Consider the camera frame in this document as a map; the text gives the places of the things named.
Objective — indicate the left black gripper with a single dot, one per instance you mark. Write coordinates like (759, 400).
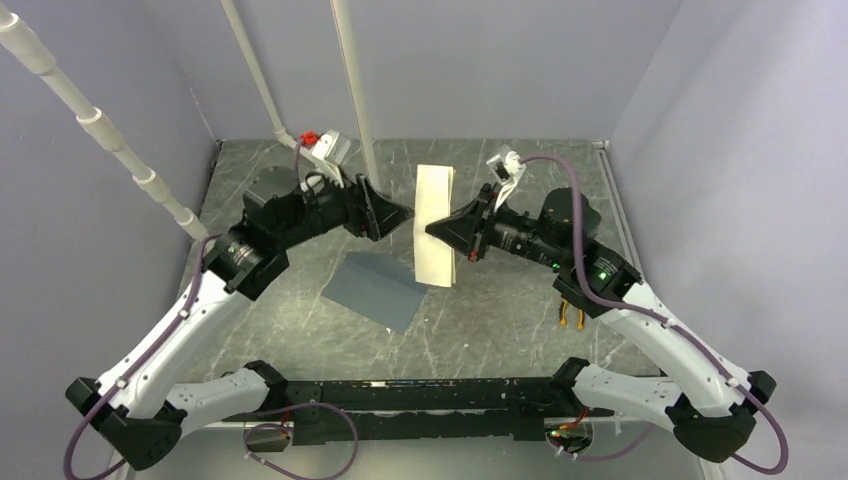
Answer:
(372, 215)

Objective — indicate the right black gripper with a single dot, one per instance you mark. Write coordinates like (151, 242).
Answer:
(467, 229)

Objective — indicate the grey envelope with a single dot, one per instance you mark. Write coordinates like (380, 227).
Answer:
(378, 287)

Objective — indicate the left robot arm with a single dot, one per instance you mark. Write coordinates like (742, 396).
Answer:
(140, 406)

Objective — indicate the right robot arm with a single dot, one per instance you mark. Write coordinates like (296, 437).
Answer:
(708, 403)

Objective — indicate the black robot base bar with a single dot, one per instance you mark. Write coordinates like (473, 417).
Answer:
(518, 408)

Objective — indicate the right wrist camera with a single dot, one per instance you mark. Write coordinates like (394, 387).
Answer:
(507, 167)

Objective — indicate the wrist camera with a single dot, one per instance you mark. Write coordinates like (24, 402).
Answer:
(326, 151)
(507, 167)

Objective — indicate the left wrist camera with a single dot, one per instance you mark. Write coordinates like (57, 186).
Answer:
(326, 151)

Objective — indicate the yellow handled pliers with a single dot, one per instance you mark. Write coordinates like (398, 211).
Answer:
(568, 312)

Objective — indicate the white pvc pipe frame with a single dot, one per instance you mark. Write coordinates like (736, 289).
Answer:
(25, 45)

